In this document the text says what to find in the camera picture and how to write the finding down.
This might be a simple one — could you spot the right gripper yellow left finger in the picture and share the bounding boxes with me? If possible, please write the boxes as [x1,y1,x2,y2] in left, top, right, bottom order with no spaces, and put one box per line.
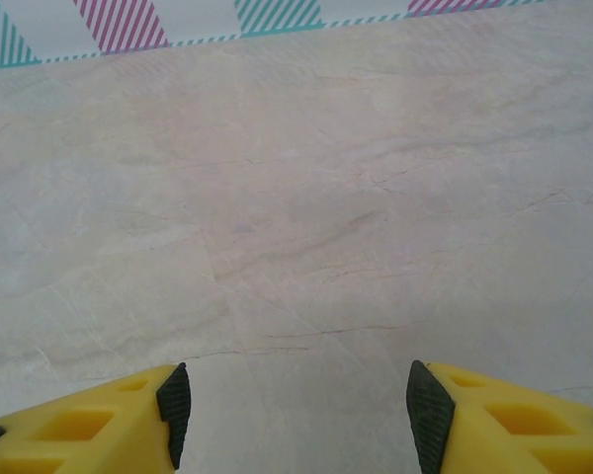
[0,361,190,474]

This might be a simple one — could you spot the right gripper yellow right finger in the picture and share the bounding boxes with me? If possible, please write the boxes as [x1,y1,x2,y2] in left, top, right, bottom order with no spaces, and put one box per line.
[405,358,593,474]

